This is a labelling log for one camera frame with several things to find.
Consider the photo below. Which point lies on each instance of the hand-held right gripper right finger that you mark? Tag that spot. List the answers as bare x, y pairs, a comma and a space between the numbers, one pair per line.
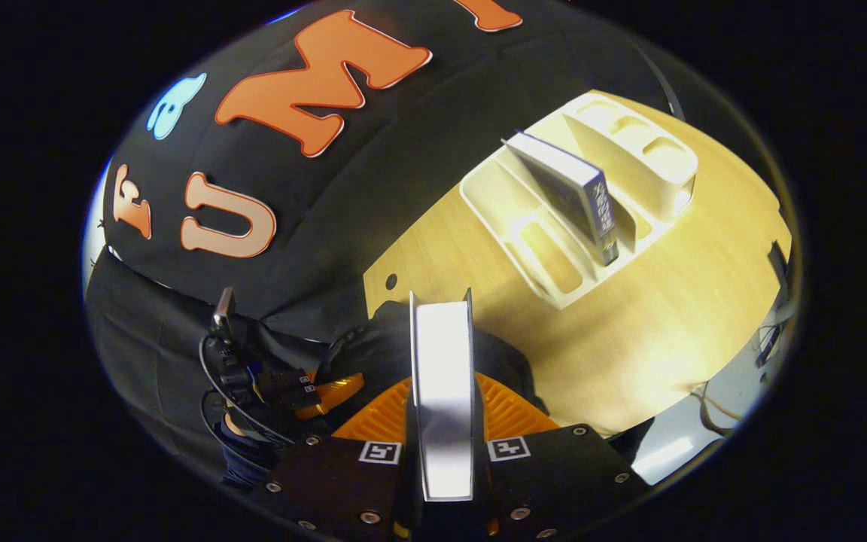
554, 482

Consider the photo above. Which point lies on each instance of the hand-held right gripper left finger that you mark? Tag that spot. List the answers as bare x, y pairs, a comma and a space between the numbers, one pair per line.
343, 489

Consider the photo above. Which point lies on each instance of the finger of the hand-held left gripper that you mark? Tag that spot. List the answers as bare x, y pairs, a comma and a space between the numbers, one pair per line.
336, 390

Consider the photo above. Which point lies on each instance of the white portrait cover book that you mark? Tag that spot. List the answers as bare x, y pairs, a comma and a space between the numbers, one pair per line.
442, 391

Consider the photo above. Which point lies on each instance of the black schoolbag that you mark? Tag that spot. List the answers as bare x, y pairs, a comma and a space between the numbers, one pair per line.
507, 355

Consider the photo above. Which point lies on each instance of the cream plastic bookshelf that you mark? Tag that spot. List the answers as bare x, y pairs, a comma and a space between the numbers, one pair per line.
524, 248

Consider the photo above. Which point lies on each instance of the blue and white book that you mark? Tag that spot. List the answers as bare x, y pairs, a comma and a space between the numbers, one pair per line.
561, 184

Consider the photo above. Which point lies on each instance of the black backdrop cloth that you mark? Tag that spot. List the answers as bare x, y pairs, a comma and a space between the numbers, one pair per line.
147, 354
373, 188

